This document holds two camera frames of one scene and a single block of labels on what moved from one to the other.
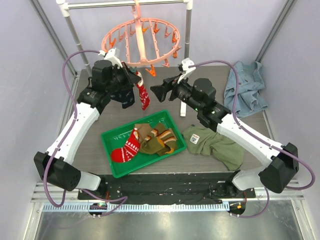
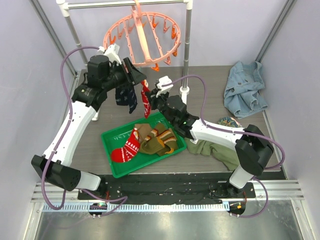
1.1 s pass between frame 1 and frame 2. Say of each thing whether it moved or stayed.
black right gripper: moved
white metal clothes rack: stayed
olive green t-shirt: stayed
